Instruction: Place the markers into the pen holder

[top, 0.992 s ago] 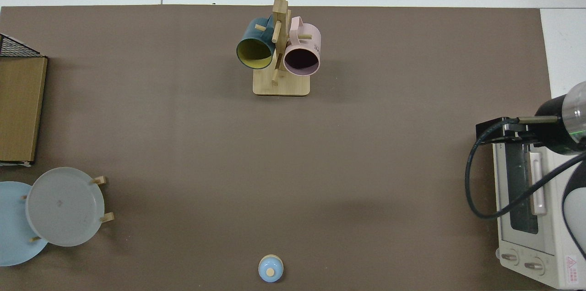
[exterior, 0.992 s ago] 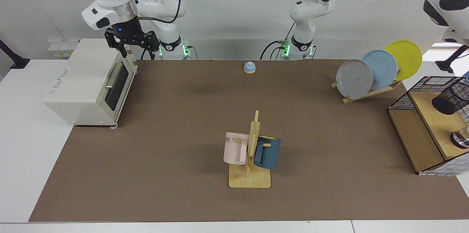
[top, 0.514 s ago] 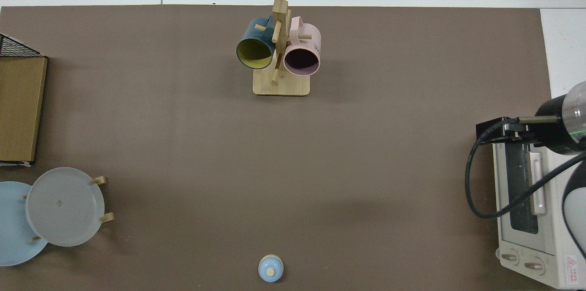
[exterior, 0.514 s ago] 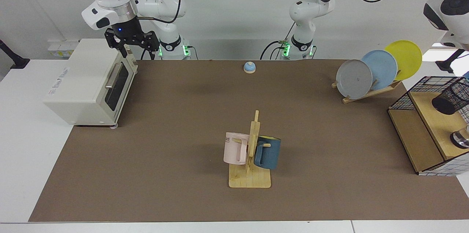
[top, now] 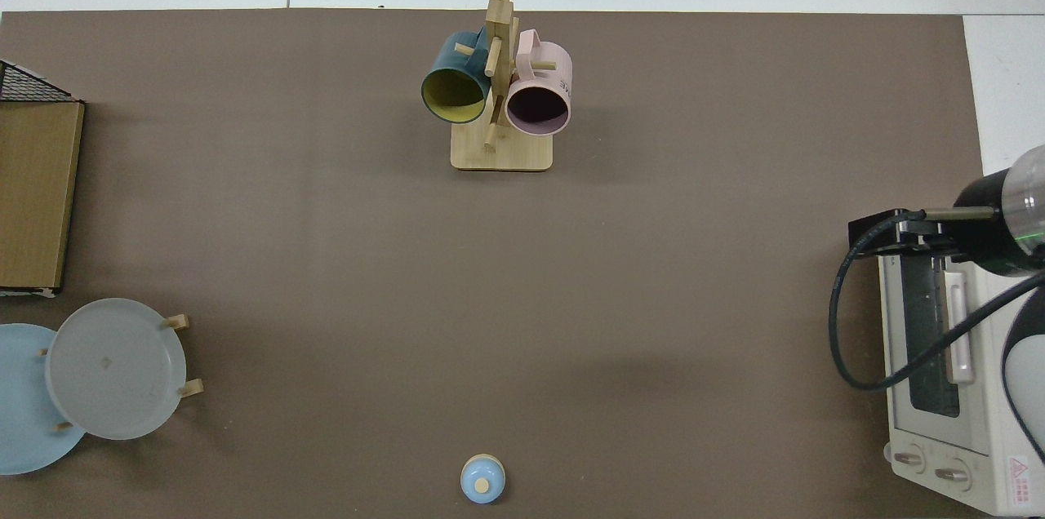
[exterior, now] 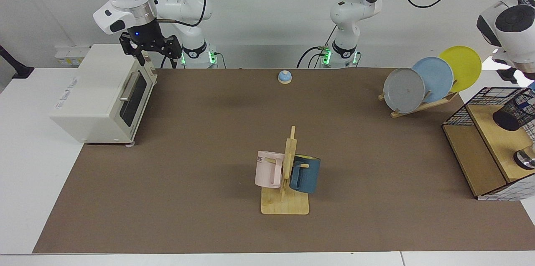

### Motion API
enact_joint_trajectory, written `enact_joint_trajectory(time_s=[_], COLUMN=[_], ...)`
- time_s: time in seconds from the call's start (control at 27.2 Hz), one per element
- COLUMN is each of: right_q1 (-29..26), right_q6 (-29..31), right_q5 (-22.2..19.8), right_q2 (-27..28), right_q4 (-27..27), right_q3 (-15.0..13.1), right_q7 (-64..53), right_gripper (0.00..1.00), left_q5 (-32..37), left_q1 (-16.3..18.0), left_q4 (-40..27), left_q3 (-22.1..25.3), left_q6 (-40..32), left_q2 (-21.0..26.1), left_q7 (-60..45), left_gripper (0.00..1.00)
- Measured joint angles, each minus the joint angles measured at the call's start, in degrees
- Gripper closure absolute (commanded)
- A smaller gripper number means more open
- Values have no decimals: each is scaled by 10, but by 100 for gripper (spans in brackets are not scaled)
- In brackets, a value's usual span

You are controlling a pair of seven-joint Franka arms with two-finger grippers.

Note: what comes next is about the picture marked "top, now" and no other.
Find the pale toaster oven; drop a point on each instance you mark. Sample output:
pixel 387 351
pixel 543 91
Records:
pixel 922 437

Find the pink cup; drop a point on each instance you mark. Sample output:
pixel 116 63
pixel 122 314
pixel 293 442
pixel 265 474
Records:
pixel 543 82

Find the wooden cup stand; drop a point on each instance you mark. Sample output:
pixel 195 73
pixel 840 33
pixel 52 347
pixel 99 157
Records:
pixel 502 152

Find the dark teal cup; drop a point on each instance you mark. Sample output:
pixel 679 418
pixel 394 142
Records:
pixel 445 66

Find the small blue round bell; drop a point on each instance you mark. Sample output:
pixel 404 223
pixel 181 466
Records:
pixel 473 474

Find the brown table cloth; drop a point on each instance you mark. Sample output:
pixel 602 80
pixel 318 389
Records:
pixel 408 299

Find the wooden plate rack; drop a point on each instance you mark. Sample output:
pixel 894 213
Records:
pixel 180 321

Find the grey plate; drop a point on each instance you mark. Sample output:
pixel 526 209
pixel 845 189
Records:
pixel 114 372

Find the light blue plate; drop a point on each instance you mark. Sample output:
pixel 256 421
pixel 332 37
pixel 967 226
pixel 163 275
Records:
pixel 24 421

